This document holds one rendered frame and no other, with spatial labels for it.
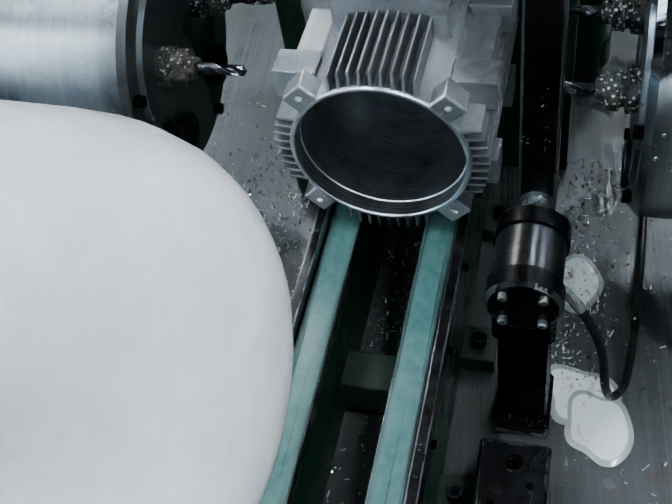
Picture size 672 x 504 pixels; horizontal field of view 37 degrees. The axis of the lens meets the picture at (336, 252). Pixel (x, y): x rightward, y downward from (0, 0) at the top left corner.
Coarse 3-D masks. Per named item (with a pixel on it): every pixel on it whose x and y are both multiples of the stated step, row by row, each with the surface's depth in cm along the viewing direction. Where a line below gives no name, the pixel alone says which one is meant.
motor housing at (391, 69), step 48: (336, 48) 82; (384, 48) 82; (432, 48) 83; (480, 48) 85; (336, 96) 95; (384, 96) 100; (288, 144) 88; (336, 144) 94; (384, 144) 96; (432, 144) 95; (480, 144) 82; (336, 192) 91; (384, 192) 93; (432, 192) 90; (480, 192) 86
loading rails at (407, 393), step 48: (336, 240) 93; (384, 240) 106; (432, 240) 91; (480, 240) 103; (336, 288) 89; (432, 288) 88; (336, 336) 88; (432, 336) 85; (480, 336) 95; (336, 384) 90; (384, 384) 91; (432, 384) 81; (288, 432) 81; (336, 432) 92; (384, 432) 80; (432, 432) 79; (288, 480) 78; (384, 480) 77; (432, 480) 82
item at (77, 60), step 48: (0, 0) 85; (48, 0) 84; (96, 0) 83; (144, 0) 85; (192, 0) 94; (0, 48) 85; (48, 48) 84; (96, 48) 83; (144, 48) 86; (192, 48) 96; (0, 96) 87; (48, 96) 86; (96, 96) 85; (144, 96) 86; (192, 96) 97; (192, 144) 97
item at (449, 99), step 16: (304, 80) 81; (448, 80) 79; (288, 96) 82; (304, 96) 82; (432, 96) 80; (448, 96) 78; (464, 96) 79; (448, 112) 79; (464, 112) 79; (320, 192) 91; (448, 208) 88; (464, 208) 88
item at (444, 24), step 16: (336, 0) 83; (352, 0) 83; (368, 0) 82; (384, 0) 82; (400, 0) 82; (416, 0) 81; (432, 0) 81; (448, 0) 81; (336, 16) 85; (352, 16) 84; (384, 16) 83; (416, 16) 83; (432, 16) 82; (448, 16) 83; (336, 32) 86; (448, 32) 84
